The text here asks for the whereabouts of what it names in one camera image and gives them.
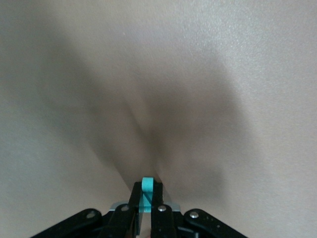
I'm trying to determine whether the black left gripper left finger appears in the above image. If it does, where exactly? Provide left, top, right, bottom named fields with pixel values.
left=99, top=181, right=143, bottom=238

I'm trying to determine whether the teal foam letter i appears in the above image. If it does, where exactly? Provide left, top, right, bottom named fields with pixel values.
left=138, top=176, right=155, bottom=213

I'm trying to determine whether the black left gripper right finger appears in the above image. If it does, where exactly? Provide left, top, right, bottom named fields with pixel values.
left=150, top=182, right=179, bottom=238

